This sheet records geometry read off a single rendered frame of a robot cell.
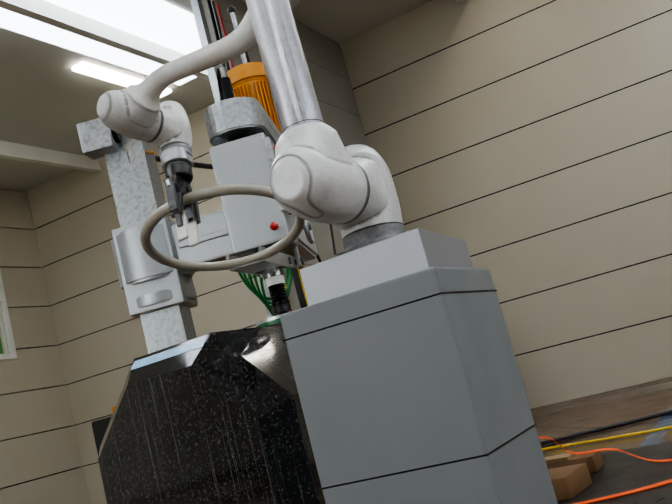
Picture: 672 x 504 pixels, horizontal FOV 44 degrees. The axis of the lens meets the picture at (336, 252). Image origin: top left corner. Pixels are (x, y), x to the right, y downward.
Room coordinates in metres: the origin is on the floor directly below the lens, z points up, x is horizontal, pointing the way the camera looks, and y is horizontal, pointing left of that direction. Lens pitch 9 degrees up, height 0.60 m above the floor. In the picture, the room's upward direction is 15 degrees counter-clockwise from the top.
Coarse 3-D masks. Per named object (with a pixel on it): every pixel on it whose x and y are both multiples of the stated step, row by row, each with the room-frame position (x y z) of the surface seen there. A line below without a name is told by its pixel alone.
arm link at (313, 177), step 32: (256, 0) 1.84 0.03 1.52; (288, 0) 1.87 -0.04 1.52; (256, 32) 1.85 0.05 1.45; (288, 32) 1.83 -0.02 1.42; (288, 64) 1.82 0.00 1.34; (288, 96) 1.81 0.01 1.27; (288, 128) 1.82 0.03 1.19; (320, 128) 1.79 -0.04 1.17; (288, 160) 1.74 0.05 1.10; (320, 160) 1.74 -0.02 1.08; (288, 192) 1.75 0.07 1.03; (320, 192) 1.75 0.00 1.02; (352, 192) 1.82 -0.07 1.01
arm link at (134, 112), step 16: (240, 32) 2.09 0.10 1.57; (208, 48) 2.09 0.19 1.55; (224, 48) 2.10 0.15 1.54; (240, 48) 2.11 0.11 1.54; (176, 64) 2.08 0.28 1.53; (192, 64) 2.09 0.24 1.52; (208, 64) 2.11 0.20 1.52; (144, 80) 2.10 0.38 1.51; (160, 80) 2.09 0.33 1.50; (176, 80) 2.11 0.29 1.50; (112, 96) 2.08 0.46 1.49; (128, 96) 2.09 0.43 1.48; (144, 96) 2.10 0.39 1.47; (112, 112) 2.08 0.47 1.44; (128, 112) 2.10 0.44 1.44; (144, 112) 2.11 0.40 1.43; (160, 112) 2.19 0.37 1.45; (112, 128) 2.13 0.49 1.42; (128, 128) 2.13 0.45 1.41; (144, 128) 2.15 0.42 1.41
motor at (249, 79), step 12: (228, 72) 3.66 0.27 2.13; (240, 72) 3.63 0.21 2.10; (252, 72) 3.63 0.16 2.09; (264, 72) 3.66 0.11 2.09; (240, 84) 3.66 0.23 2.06; (252, 84) 3.65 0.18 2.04; (264, 84) 3.66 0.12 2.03; (240, 96) 3.66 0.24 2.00; (252, 96) 3.65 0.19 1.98; (264, 96) 3.65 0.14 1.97; (264, 108) 3.64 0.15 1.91; (276, 120) 3.68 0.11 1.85
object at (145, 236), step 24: (192, 192) 2.20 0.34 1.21; (216, 192) 2.20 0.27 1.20; (240, 192) 2.22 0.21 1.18; (264, 192) 2.25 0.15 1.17; (144, 240) 2.35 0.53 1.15; (288, 240) 2.56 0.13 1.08; (168, 264) 2.52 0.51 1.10; (192, 264) 2.58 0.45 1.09; (216, 264) 2.62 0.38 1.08; (240, 264) 2.64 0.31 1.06
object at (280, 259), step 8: (264, 248) 2.68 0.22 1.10; (232, 256) 2.69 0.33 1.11; (272, 256) 2.79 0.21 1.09; (280, 256) 2.96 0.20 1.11; (288, 256) 3.15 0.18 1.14; (248, 264) 2.64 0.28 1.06; (256, 264) 2.69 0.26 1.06; (264, 264) 2.76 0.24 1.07; (272, 264) 2.84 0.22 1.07; (280, 264) 2.92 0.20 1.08; (288, 264) 3.10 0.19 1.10; (296, 264) 3.28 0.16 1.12; (248, 272) 2.89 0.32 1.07; (256, 272) 2.99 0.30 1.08
